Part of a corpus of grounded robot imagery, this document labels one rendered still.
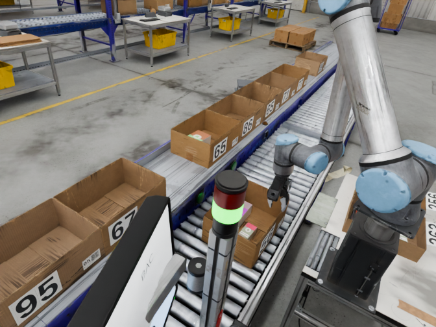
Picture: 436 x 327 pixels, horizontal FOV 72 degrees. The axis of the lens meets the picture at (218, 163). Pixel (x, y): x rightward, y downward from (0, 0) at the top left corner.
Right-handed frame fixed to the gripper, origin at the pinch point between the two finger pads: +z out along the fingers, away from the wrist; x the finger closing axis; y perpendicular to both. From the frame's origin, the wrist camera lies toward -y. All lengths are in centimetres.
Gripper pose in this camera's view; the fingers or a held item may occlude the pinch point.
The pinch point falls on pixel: (276, 208)
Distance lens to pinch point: 144.8
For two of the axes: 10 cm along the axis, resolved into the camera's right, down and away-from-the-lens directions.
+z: 0.0, 8.5, 5.2
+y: 5.2, -4.5, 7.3
